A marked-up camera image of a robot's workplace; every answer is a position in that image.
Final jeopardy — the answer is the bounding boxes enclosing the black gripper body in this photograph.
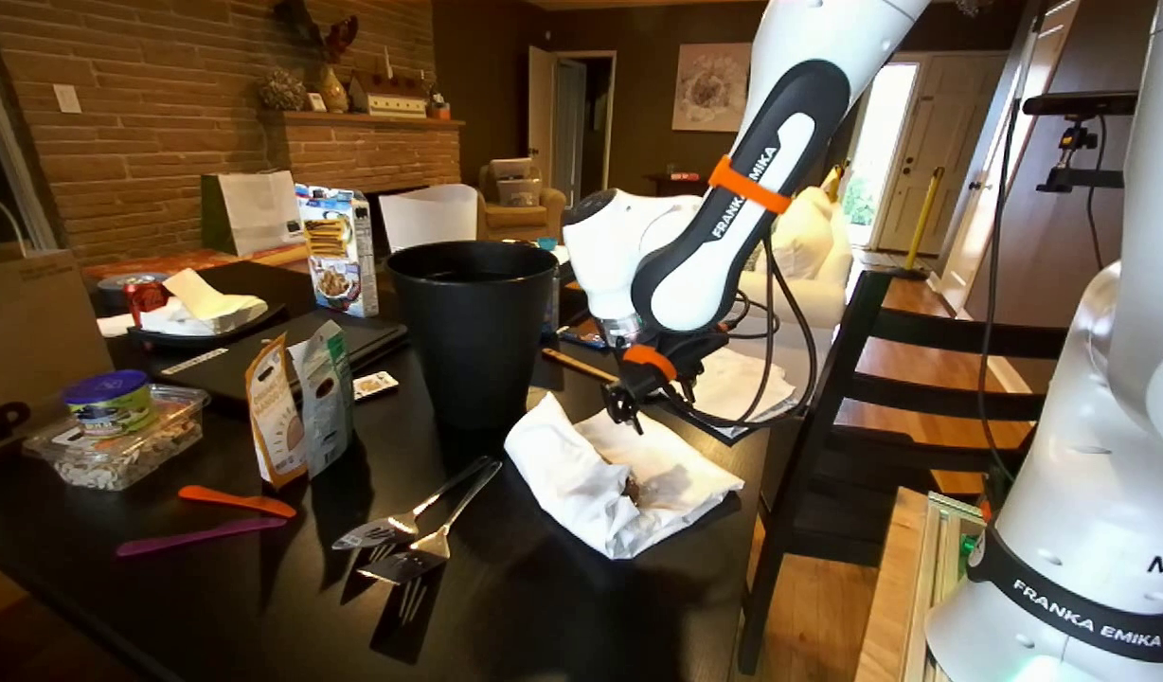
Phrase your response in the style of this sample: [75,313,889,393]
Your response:
[613,360,702,413]

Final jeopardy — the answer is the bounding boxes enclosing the folded white cloth blue stripe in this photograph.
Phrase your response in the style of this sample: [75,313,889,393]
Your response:
[678,338,816,445]

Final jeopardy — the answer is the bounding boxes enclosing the wooden spoon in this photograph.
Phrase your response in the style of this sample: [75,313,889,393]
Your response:
[538,341,625,386]

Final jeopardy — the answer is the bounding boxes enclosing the black trash bin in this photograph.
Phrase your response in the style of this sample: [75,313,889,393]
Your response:
[387,237,560,467]

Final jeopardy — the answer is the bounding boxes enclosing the beige armchair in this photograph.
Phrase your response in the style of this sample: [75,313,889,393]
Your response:
[477,153,573,246]

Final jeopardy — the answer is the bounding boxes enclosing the white plastic bag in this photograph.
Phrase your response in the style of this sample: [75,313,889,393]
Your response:
[767,187,858,287]

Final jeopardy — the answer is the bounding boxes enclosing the small white card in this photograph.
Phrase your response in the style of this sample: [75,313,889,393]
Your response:
[349,366,404,404]

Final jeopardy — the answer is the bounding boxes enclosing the white teal coffee bag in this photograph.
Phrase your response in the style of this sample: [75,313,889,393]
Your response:
[288,317,355,482]

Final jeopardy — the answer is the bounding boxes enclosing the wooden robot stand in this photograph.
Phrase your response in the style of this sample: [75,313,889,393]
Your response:
[852,485,989,682]

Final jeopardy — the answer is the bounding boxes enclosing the yellow stick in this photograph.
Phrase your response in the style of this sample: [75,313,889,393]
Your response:
[902,167,946,274]

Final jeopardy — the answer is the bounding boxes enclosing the cereal box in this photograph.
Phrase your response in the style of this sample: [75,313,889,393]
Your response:
[293,181,387,323]

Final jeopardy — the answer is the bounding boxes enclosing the brown white coffee bag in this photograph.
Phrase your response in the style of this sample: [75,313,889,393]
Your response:
[243,328,312,494]

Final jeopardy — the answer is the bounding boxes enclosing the orange plastic knife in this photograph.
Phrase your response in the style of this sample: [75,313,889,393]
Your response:
[173,482,304,523]

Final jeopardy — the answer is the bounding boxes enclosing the white leaning panel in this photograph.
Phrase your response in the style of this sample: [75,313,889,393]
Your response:
[196,167,312,263]

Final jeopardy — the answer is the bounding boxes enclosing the white napkin stack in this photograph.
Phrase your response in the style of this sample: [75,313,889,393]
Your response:
[133,266,275,341]

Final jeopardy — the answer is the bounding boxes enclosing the vase with dried flowers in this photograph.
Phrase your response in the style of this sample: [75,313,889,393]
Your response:
[274,0,364,116]

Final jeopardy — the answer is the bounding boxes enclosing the small red cup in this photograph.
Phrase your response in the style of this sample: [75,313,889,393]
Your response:
[120,275,169,335]

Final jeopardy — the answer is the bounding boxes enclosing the clear plastic food container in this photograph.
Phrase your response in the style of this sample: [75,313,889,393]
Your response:
[18,381,212,495]

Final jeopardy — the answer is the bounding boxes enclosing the jar with blue lid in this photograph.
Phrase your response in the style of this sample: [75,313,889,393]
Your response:
[62,366,164,441]

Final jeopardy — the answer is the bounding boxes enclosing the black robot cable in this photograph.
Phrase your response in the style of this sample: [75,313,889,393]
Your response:
[678,205,823,432]

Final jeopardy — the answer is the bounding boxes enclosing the orange strap on arm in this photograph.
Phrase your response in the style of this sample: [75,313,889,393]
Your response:
[703,153,796,221]

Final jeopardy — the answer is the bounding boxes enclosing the framed wall picture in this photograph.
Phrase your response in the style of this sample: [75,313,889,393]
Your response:
[668,37,754,138]

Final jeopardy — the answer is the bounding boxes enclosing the black camera on stand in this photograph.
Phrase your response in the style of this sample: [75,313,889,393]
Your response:
[1020,87,1140,198]

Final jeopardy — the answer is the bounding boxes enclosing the paper shopping bag with handle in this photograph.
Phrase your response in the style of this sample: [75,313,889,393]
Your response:
[0,187,119,422]

